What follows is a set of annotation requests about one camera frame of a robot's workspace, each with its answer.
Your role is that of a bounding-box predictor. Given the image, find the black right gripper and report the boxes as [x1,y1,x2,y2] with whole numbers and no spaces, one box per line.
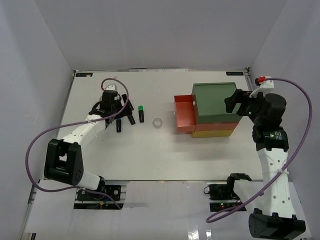
[224,89,267,126]

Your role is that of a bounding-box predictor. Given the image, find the salmon drawer tray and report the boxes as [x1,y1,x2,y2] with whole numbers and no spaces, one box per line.
[174,95,197,133]

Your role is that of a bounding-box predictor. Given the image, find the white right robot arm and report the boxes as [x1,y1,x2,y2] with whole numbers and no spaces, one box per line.
[224,89,306,240]

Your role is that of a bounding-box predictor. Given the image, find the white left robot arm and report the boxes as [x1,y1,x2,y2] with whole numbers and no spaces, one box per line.
[44,90,135,200]

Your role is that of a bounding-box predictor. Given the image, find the orange cap black marker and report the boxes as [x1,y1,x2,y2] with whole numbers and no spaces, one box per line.
[127,114,136,125]

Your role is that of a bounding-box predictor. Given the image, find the green cap black marker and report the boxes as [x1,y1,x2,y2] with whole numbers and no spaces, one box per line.
[138,105,145,123]

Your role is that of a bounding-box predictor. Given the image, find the black label right corner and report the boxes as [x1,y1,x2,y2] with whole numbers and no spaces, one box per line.
[226,71,244,76]

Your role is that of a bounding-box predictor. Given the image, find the black label corner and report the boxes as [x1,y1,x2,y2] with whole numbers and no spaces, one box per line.
[226,71,244,76]
[75,72,93,78]

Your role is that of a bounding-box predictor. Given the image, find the green drawer box shell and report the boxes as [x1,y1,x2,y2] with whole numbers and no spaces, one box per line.
[191,82,242,124]

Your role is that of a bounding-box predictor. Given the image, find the yellow drawer box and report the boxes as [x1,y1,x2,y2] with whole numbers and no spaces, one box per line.
[191,129,234,138]

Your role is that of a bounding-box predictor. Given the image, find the small clear tape roll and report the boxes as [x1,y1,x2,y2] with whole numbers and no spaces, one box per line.
[152,118,163,129]

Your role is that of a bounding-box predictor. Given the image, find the black label left corner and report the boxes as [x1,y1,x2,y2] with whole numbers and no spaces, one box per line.
[75,72,93,78]

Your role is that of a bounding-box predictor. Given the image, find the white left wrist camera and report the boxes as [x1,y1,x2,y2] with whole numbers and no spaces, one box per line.
[101,83,118,92]

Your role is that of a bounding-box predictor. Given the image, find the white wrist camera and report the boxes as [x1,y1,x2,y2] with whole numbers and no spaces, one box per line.
[249,76,275,98]
[101,83,118,92]

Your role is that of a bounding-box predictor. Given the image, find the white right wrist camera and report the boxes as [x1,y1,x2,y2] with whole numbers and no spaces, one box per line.
[249,76,275,98]

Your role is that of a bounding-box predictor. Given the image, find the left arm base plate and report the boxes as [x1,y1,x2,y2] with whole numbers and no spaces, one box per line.
[76,185,122,201]

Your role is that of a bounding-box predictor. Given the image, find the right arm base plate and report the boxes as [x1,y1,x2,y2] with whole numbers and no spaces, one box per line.
[203,184,240,201]

